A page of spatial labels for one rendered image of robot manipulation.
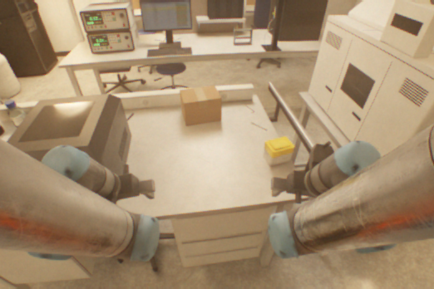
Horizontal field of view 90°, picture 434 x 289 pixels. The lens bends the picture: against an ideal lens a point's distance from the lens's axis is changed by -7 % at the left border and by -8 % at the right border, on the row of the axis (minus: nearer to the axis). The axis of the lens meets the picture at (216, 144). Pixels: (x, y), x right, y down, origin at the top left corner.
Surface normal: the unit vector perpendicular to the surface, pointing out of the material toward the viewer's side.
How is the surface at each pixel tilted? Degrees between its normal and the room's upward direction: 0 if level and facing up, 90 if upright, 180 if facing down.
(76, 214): 89
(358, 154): 25
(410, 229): 106
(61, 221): 95
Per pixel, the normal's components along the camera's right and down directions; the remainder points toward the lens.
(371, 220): -0.89, 0.38
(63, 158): -0.05, -0.40
